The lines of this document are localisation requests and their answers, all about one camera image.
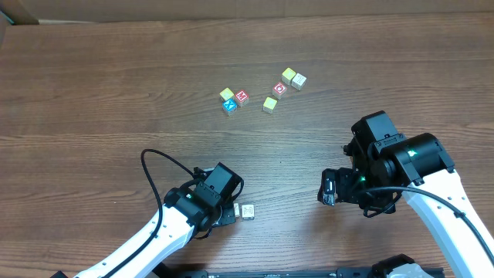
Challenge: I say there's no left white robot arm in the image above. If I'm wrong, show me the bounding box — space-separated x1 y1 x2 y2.
75 183 238 278

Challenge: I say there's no red M wooden block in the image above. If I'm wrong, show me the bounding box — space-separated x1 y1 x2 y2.
234 90 249 107

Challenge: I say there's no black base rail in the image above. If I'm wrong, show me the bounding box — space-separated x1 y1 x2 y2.
154 253 445 278

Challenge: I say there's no blue X wooden block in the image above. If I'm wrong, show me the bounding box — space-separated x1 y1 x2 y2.
222 99 238 116

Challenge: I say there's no blue T wooden block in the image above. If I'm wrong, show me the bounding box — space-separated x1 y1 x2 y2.
234 203 241 218

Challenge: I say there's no plain white wooden block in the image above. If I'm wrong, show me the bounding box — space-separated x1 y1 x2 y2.
291 73 306 90

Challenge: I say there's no yellow top wooden block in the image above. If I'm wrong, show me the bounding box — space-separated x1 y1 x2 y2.
219 87 235 102

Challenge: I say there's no yellow block with drawing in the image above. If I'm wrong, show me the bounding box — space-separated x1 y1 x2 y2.
262 97 278 114

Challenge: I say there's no red Q wooden block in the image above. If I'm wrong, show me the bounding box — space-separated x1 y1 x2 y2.
272 82 287 100

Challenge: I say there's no far yellow top block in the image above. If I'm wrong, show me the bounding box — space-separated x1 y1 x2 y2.
281 67 296 85

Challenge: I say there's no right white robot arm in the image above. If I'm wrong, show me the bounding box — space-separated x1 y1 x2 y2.
317 133 493 277

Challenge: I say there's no W wooden block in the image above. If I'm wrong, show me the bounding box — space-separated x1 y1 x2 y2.
241 204 255 220

